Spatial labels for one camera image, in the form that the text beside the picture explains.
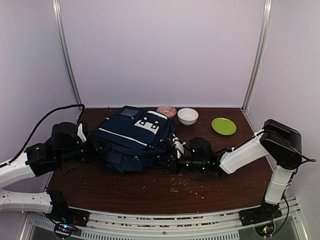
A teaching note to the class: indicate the left aluminium frame post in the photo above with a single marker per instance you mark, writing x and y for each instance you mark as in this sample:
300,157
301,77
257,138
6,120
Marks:
65,53

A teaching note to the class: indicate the green plate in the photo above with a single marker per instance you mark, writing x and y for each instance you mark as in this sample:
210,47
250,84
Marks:
224,126

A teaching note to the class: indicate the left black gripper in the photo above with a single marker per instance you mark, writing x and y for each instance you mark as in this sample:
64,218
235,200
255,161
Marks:
95,151

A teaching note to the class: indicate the navy blue backpack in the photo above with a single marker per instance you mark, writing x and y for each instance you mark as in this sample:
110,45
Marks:
133,139

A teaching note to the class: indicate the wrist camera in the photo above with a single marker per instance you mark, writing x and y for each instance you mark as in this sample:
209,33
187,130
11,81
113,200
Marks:
198,147
67,136

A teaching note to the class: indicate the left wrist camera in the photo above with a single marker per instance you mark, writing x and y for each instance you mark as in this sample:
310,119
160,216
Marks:
67,136

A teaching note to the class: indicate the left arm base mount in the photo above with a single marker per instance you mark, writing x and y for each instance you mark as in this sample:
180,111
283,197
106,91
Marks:
68,221

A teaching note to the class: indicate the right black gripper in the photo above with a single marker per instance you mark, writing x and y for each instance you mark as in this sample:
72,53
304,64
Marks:
172,166

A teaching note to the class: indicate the white ceramic bowl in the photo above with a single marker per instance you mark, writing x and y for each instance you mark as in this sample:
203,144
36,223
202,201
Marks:
187,116

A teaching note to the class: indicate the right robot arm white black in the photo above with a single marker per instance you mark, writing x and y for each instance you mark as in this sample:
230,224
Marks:
275,139

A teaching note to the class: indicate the right aluminium frame post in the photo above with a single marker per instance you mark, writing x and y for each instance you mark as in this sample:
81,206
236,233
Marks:
261,47

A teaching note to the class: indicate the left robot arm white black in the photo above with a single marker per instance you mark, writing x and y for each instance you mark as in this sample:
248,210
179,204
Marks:
36,161

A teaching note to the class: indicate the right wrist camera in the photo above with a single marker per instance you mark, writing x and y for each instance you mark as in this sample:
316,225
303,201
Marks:
198,147

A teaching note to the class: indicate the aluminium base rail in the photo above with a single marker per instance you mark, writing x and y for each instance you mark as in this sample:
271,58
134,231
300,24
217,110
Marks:
219,225

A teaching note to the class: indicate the red patterned bowl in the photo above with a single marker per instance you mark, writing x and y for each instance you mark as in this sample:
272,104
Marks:
167,110

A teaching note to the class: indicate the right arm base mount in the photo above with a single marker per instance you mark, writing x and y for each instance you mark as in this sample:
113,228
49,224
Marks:
262,218

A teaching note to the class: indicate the aluminium frame post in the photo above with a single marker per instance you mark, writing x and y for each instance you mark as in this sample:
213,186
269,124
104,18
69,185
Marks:
65,53
261,47

